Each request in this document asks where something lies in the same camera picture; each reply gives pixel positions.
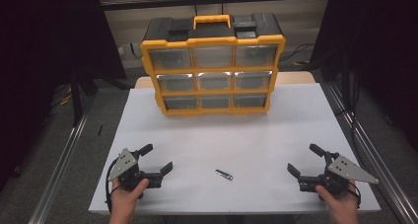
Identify black metal stand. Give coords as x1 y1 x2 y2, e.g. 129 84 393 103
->
68 65 100 127

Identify yellow floor cable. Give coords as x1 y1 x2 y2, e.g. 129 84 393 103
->
49 85 75 108

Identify silver nail clipper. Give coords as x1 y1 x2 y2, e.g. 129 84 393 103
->
214 169 235 182

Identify person's right hand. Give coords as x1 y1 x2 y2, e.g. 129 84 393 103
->
315 181 360 215

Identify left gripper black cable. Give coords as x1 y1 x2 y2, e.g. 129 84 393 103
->
104 158 120 215

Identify black curtain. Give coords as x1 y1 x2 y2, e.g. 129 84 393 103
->
0 0 128 192
310 0 418 153

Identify set of clear organizer drawers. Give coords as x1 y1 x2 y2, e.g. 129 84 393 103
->
149 44 279 111

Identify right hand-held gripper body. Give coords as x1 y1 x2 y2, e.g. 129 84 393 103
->
297 152 380 196

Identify yellow black drawer organizer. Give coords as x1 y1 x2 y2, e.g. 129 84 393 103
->
140 13 287 116

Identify black horizontal bar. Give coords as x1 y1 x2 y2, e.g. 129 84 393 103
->
98 0 333 12

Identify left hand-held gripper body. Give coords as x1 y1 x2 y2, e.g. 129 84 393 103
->
107 147 164 199

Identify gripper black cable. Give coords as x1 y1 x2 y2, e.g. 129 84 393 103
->
346 181 363 209
104 158 120 215

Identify person's left hand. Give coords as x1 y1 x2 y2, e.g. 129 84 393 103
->
110 178 151 214

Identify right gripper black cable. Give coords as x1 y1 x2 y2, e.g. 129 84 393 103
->
346 181 363 209

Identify clear plastic drawer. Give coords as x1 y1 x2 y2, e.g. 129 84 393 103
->
157 73 195 93

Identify aluminium floor rail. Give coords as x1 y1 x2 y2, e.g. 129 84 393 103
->
323 82 418 224
28 112 91 224

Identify black floor cables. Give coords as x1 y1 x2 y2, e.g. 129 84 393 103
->
279 42 316 68

